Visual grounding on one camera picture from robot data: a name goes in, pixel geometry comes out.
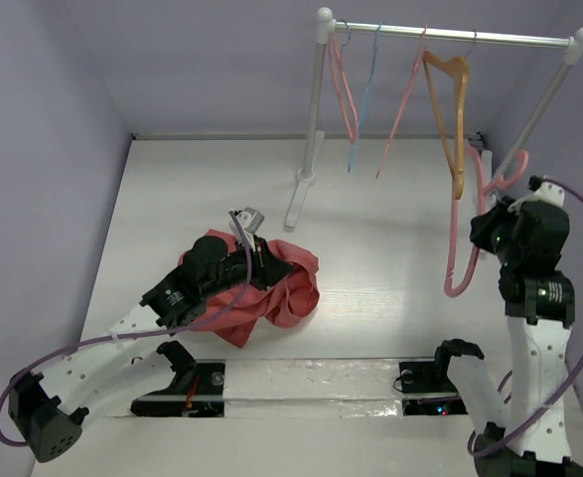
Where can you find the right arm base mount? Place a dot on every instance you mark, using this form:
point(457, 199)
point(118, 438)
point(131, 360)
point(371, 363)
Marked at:
point(425, 391)

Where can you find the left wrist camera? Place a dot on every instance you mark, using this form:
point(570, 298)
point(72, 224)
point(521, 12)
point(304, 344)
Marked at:
point(250, 220)

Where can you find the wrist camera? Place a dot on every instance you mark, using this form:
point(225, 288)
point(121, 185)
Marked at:
point(545, 191)
point(250, 220)

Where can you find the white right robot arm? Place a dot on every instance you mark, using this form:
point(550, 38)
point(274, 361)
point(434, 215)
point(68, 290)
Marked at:
point(525, 435)

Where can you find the thick pink plastic hanger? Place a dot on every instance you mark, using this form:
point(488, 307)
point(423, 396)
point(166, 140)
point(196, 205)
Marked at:
point(498, 183)

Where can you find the blue wire hanger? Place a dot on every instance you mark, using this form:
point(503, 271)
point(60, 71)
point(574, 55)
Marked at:
point(366, 99)

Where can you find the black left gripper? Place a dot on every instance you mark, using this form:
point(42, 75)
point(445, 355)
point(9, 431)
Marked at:
point(267, 268)

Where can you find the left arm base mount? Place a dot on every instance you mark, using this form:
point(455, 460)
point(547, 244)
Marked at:
point(196, 389)

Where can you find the red t shirt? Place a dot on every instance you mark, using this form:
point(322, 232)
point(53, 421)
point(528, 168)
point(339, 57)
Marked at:
point(285, 305)

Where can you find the thin pink wire hanger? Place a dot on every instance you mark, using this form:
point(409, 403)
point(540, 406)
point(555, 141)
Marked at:
point(416, 65)

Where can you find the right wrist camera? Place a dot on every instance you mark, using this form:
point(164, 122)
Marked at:
point(545, 191)

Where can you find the pink hanger far left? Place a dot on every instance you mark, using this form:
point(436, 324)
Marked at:
point(342, 88)

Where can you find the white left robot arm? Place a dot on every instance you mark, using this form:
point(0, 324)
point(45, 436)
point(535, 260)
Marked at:
point(54, 399)

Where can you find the orange wooden hanger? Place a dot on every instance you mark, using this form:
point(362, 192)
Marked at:
point(456, 70)

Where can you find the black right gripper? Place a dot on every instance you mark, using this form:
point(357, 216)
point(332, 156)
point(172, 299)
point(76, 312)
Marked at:
point(483, 229)

